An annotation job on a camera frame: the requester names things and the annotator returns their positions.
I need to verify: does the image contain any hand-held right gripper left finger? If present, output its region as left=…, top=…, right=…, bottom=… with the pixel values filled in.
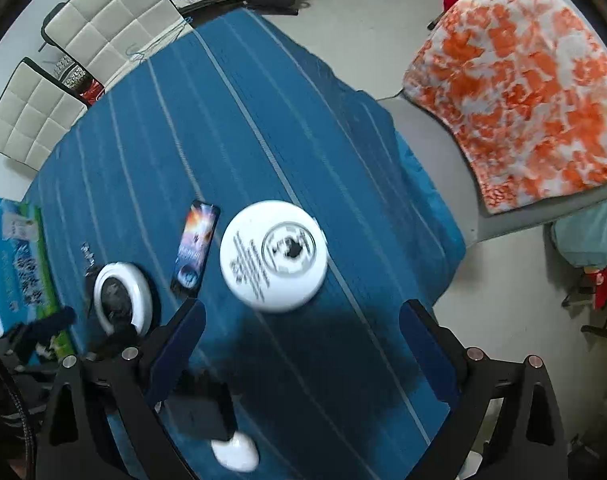
left=36, top=297, right=208, bottom=480

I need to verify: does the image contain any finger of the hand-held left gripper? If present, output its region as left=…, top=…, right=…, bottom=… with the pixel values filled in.
left=11, top=306, right=77, bottom=361

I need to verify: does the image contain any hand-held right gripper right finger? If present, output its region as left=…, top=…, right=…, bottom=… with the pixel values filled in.
left=399, top=299, right=569, bottom=480

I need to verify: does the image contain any white round tin black lid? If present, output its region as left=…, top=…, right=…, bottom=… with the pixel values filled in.
left=86, top=261, right=160, bottom=336

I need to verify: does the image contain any black charger box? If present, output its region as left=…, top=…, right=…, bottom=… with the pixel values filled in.
left=171, top=385, right=237, bottom=442

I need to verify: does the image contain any blue cardboard box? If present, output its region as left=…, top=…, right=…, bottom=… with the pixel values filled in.
left=0, top=196, right=74, bottom=356

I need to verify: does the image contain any black smartphone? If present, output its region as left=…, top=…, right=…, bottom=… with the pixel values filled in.
left=170, top=199, right=220, bottom=297

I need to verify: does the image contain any white earbuds case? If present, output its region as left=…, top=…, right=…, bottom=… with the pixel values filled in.
left=211, top=432, right=260, bottom=473

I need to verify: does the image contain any white round tin black label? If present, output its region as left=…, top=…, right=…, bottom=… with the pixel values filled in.
left=220, top=201, right=329, bottom=314

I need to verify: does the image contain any red printed bag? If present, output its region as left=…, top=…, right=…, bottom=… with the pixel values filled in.
left=591, top=267, right=607, bottom=311

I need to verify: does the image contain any teal cloth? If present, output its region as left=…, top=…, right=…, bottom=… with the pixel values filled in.
left=551, top=207, right=607, bottom=268

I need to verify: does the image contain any grey chair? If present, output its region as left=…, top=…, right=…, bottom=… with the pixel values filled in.
left=376, top=92, right=607, bottom=248

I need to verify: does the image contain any white padded chair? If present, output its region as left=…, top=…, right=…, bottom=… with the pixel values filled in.
left=0, top=57, right=89, bottom=173
left=42, top=0, right=197, bottom=86

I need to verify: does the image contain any blue striped bed sheet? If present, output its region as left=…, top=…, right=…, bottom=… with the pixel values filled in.
left=21, top=7, right=467, bottom=480

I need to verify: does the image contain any red plastic bag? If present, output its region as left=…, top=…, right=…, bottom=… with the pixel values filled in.
left=76, top=80, right=104, bottom=106

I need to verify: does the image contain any orange white blanket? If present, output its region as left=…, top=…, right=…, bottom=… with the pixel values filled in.
left=402, top=0, right=607, bottom=216

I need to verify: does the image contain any blue wire hanger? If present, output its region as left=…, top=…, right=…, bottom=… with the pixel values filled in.
left=126, top=15, right=194, bottom=61

